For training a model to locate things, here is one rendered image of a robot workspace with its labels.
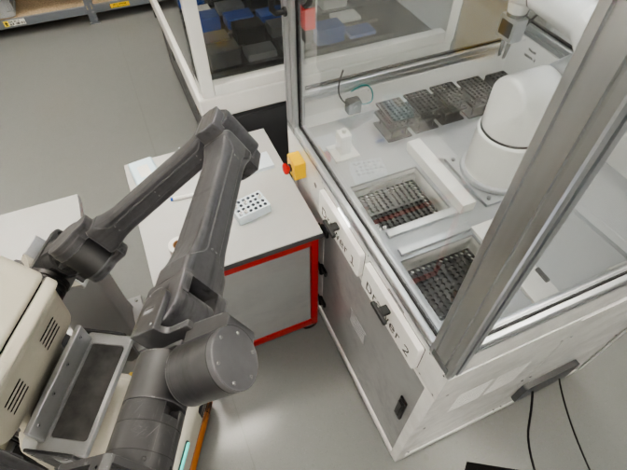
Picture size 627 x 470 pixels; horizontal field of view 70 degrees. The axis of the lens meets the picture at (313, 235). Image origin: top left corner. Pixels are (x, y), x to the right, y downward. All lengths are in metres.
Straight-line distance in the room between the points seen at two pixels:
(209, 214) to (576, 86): 0.45
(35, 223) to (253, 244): 0.78
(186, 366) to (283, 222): 1.21
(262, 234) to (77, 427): 0.81
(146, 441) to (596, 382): 2.19
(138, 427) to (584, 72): 0.56
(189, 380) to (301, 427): 1.65
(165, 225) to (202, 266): 1.13
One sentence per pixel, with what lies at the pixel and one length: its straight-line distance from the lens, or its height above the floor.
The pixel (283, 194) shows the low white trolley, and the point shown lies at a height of 0.76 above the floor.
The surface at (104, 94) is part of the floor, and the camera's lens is 3.84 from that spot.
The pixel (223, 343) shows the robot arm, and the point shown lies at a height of 1.61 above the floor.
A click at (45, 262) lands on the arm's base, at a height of 1.21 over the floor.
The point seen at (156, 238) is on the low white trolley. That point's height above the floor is 0.76.
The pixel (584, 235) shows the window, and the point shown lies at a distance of 0.86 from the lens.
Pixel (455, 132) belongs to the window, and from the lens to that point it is 0.80.
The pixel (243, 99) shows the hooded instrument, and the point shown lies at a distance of 1.96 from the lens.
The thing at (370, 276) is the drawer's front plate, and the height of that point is 0.92.
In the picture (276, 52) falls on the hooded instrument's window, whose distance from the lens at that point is 1.93.
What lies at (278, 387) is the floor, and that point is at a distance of 2.09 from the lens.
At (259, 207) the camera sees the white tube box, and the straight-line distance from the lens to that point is 1.58.
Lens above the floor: 1.96
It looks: 51 degrees down
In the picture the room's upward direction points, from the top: straight up
